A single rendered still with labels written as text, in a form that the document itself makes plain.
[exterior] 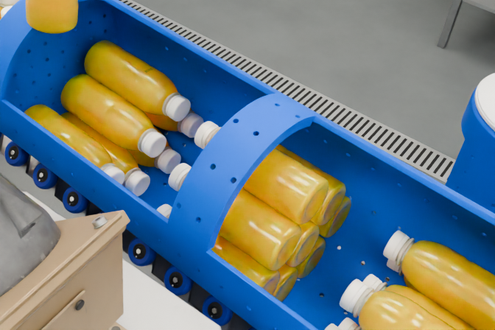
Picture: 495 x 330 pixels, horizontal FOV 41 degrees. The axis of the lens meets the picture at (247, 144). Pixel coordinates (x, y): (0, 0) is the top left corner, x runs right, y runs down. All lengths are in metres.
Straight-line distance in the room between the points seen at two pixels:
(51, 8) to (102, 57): 0.20
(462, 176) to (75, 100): 0.75
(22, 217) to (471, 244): 0.60
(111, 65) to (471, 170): 0.71
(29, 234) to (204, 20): 2.90
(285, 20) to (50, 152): 2.62
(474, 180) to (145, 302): 0.80
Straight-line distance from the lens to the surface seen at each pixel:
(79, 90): 1.09
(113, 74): 1.07
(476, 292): 0.85
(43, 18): 0.93
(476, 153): 1.33
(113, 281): 0.61
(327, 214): 0.93
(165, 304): 0.73
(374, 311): 0.80
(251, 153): 0.79
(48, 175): 1.12
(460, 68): 3.47
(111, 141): 1.07
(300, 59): 3.22
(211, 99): 1.10
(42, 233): 0.57
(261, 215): 0.84
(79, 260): 0.54
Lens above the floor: 1.75
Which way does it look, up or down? 41 degrees down
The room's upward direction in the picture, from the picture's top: 9 degrees clockwise
